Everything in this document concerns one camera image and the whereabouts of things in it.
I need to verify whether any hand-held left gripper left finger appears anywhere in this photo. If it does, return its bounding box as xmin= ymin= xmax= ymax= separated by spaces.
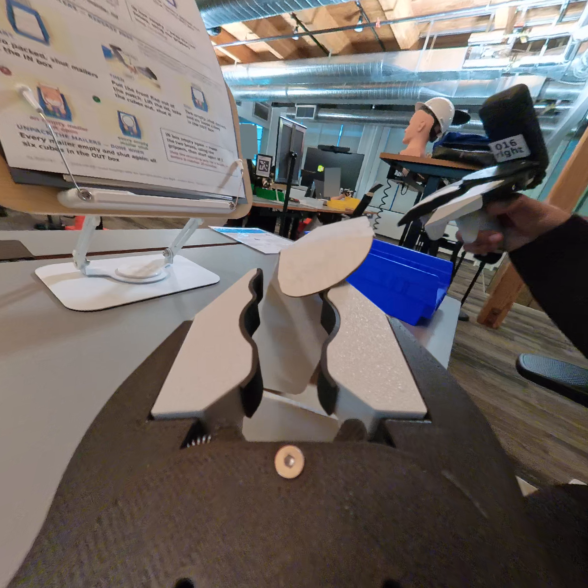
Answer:
xmin=151 ymin=268 xmax=265 ymax=420

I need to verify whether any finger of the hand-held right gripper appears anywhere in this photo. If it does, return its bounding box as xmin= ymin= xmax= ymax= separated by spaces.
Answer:
xmin=424 ymin=194 xmax=484 ymax=241
xmin=397 ymin=178 xmax=507 ymax=226

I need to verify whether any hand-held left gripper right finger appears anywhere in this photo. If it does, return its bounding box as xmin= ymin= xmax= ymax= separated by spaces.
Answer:
xmin=317 ymin=284 xmax=432 ymax=420

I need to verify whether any blue plastic bin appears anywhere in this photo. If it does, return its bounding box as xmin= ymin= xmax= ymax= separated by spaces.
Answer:
xmin=345 ymin=238 xmax=453 ymax=327

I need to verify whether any white cardboard mailer box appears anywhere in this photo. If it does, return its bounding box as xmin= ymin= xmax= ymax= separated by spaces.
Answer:
xmin=243 ymin=216 xmax=375 ymax=443

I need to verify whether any person's right forearm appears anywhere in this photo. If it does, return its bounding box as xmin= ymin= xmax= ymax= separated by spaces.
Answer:
xmin=507 ymin=213 xmax=588 ymax=359

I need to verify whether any grey desk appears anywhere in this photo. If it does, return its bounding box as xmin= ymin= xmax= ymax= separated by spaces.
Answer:
xmin=0 ymin=227 xmax=461 ymax=575

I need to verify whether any blue jacket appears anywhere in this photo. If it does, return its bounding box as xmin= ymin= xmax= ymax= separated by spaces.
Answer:
xmin=432 ymin=131 xmax=494 ymax=167

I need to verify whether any wooden table with black legs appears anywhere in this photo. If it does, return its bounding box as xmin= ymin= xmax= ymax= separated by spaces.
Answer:
xmin=380 ymin=153 xmax=483 ymax=258

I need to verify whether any mannequin head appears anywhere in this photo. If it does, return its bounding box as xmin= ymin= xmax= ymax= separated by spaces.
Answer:
xmin=400 ymin=110 xmax=437 ymax=157

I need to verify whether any white stand with wooden board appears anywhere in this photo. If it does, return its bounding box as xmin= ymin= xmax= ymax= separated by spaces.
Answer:
xmin=0 ymin=0 xmax=253 ymax=311

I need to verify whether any white printed leaflet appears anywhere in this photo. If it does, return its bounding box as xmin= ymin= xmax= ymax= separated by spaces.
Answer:
xmin=209 ymin=225 xmax=295 ymax=254

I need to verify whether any black monitor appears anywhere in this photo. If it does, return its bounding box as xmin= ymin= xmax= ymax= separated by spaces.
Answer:
xmin=303 ymin=147 xmax=365 ymax=189

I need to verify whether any black tripod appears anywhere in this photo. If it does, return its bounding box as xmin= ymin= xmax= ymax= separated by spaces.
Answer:
xmin=280 ymin=152 xmax=299 ymax=230

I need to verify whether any grey monitor on pole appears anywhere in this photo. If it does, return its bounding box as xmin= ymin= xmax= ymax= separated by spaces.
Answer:
xmin=275 ymin=116 xmax=307 ymax=185

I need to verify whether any black office chair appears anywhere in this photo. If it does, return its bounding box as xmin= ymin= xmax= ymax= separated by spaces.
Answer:
xmin=515 ymin=353 xmax=588 ymax=407

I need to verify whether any person's black sweater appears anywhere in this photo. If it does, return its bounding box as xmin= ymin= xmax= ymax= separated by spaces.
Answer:
xmin=524 ymin=482 xmax=588 ymax=588

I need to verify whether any printed instruction sheet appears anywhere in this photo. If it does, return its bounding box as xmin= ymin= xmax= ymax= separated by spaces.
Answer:
xmin=0 ymin=0 xmax=244 ymax=199

